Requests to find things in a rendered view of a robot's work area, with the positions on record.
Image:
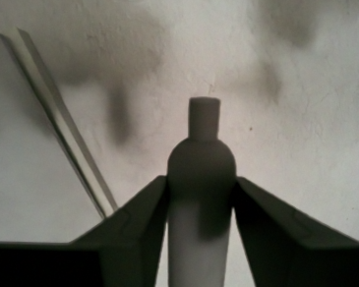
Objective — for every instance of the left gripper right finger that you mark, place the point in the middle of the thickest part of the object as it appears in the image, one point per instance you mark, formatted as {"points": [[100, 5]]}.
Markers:
{"points": [[286, 247]]}

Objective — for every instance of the grey gas cylinder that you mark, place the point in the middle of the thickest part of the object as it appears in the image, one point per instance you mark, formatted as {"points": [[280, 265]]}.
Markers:
{"points": [[201, 174]]}

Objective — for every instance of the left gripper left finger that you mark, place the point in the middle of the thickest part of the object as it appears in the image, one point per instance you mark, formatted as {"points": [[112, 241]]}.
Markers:
{"points": [[123, 250]]}

